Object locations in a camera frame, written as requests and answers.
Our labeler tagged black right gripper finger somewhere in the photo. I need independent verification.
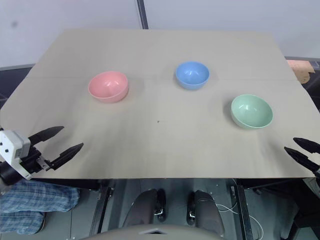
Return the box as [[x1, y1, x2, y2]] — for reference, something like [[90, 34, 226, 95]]
[[283, 146, 320, 174], [292, 136, 320, 165]]

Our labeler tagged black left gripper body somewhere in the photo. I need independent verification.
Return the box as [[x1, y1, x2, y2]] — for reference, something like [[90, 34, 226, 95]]
[[20, 143, 51, 175]]

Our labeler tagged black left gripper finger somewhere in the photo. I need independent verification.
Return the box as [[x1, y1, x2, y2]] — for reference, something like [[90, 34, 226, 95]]
[[28, 126, 65, 146], [46, 142, 85, 172]]

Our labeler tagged blue plaid cloth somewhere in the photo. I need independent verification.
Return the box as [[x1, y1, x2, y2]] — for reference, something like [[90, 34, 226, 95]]
[[0, 178, 81, 236]]

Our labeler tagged black metal table leg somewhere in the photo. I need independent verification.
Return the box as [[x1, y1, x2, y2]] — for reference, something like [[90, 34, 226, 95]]
[[88, 186, 113, 236], [231, 178, 256, 240]]

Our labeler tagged green plastic bowl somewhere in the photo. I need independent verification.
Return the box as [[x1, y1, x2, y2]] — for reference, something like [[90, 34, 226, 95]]
[[230, 93, 274, 130]]

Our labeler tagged brown cardboard piece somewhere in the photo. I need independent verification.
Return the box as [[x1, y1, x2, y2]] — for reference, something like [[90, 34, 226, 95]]
[[286, 59, 320, 85]]

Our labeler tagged pink plastic bowl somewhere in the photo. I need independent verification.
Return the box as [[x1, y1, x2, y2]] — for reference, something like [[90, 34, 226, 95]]
[[87, 70, 130, 104]]

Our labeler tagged dark grey rounded shape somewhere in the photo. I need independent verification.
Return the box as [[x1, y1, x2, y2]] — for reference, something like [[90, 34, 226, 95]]
[[187, 189, 226, 237], [122, 188, 167, 229]]

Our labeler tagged grey curved robot body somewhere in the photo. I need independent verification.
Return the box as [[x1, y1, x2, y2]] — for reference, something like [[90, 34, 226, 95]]
[[88, 223, 226, 240]]

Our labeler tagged blue plastic bowl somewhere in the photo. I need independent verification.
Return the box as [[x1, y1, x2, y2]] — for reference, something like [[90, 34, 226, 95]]
[[175, 61, 210, 90]]

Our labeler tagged thin white cable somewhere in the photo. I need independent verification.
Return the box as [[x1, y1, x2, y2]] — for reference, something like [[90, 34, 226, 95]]
[[216, 203, 264, 240]]

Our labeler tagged dark vertical wall strip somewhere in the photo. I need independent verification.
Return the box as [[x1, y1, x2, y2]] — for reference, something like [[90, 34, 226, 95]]
[[135, 0, 150, 30]]

